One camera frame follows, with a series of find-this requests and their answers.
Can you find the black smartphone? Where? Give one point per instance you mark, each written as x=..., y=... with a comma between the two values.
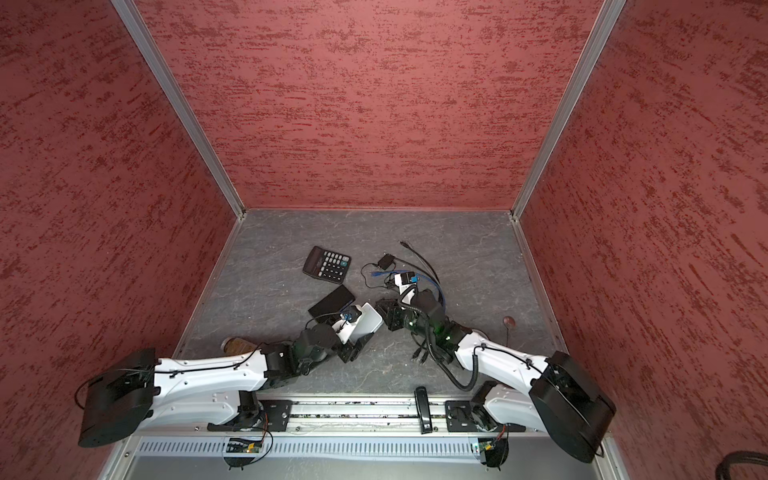
x=330, y=306

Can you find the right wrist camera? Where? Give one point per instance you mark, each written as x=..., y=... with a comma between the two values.
x=407, y=285

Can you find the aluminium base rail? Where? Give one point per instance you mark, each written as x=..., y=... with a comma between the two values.
x=311, y=415

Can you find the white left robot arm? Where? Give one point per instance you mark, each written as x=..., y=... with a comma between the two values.
x=142, y=389

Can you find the black desk calculator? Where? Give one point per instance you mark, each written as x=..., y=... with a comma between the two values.
x=326, y=265

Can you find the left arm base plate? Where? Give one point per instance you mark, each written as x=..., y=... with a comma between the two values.
x=268, y=415

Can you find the aluminium right corner post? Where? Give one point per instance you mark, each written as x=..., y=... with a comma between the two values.
x=603, y=26

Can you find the black power adapter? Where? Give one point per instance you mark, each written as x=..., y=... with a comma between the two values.
x=385, y=262

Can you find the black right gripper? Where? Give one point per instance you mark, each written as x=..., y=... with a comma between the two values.
x=393, y=320

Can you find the aluminium left corner post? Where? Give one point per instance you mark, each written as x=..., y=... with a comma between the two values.
x=131, y=18

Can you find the white slotted cable duct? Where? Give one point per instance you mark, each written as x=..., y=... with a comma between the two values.
x=345, y=448

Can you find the aluminium corner post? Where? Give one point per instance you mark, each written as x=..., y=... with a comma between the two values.
x=603, y=26
x=131, y=18

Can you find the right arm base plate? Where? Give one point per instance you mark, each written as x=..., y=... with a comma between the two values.
x=458, y=417

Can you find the white network switch box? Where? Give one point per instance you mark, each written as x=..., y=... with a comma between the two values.
x=368, y=323

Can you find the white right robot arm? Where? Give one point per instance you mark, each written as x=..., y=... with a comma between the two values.
x=510, y=389

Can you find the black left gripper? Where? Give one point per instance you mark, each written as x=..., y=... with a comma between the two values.
x=351, y=351

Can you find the brown tape roll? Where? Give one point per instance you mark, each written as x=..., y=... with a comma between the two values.
x=237, y=346

